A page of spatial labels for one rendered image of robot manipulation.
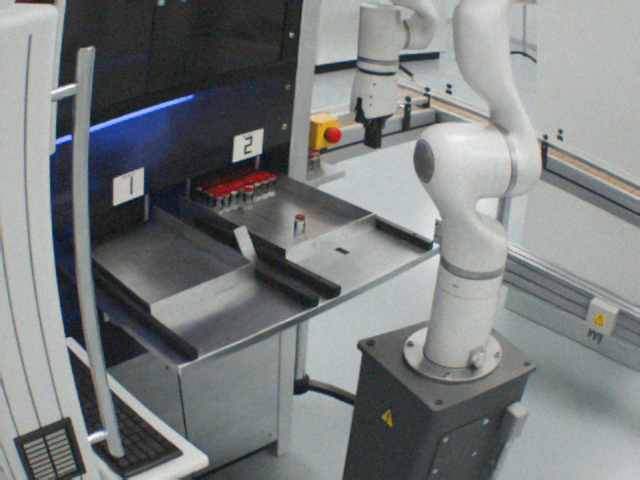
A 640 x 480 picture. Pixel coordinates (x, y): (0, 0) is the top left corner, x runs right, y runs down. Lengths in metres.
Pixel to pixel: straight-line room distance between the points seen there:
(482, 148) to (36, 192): 0.69
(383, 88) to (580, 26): 1.45
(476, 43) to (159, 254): 0.81
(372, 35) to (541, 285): 1.24
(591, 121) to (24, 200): 2.42
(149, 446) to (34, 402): 0.32
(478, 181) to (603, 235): 1.86
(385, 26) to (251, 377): 1.03
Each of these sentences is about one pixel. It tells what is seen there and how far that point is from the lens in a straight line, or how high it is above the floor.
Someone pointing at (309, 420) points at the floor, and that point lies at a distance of 2.61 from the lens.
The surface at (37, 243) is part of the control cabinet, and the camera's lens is 0.85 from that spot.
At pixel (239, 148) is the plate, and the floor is 1.02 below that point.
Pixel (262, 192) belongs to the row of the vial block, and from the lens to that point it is 1.88.
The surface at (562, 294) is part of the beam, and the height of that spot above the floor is 0.50.
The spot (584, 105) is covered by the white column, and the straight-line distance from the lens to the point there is 2.92.
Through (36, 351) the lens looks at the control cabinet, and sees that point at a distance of 0.91.
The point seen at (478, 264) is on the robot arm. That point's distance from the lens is 1.27.
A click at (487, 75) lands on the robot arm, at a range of 1.20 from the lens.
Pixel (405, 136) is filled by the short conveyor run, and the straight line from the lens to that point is 2.44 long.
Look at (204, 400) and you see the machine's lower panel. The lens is 2.04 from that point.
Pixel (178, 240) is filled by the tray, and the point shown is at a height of 0.88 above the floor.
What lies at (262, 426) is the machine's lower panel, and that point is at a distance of 2.28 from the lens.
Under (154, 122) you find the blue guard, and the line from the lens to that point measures 1.61.
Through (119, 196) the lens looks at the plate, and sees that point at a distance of 1.61.
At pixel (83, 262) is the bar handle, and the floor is 1.21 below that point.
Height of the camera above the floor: 1.63
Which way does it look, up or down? 26 degrees down
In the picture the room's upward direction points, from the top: 4 degrees clockwise
